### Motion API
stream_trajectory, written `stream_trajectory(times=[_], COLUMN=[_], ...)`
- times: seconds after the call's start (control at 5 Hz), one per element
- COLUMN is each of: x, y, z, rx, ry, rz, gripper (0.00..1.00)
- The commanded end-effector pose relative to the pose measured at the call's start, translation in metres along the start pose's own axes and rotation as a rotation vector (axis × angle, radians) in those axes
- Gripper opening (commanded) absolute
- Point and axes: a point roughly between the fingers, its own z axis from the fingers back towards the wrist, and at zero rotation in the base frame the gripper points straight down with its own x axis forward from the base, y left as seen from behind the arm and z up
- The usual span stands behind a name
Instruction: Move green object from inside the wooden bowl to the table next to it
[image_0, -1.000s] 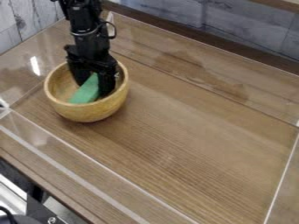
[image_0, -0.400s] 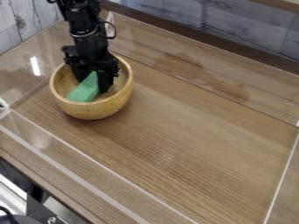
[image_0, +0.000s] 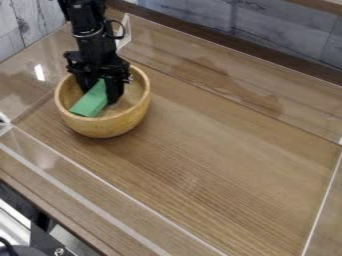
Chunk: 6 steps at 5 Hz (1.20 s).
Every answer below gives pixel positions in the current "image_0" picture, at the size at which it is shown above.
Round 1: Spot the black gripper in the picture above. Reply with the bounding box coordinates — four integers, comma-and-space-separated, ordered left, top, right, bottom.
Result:
64, 28, 130, 105

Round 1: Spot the green rectangular block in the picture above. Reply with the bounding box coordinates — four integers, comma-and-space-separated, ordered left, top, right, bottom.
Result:
68, 79, 107, 118

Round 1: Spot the wooden bowl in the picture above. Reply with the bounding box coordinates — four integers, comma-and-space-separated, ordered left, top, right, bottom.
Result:
55, 66, 151, 138

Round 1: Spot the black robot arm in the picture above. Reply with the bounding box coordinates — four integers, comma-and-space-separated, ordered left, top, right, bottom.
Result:
57, 0, 131, 104

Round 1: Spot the clear acrylic corner bracket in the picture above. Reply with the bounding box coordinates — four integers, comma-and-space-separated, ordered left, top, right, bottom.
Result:
115, 14, 132, 49

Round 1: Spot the black metal bracket with bolt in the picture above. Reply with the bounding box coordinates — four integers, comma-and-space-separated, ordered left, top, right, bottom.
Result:
29, 223, 68, 256

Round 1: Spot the black cable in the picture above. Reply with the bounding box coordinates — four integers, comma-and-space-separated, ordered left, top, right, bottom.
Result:
0, 236, 19, 256

